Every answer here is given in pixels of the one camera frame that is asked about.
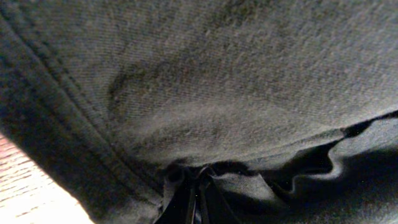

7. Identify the dark green t-shirt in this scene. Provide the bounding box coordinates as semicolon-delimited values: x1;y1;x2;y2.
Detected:
1;0;397;223

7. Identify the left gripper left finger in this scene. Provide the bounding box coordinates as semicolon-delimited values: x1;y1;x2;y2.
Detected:
155;169;196;224

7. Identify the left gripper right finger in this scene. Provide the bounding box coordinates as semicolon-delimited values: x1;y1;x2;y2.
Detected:
198;169;239;224

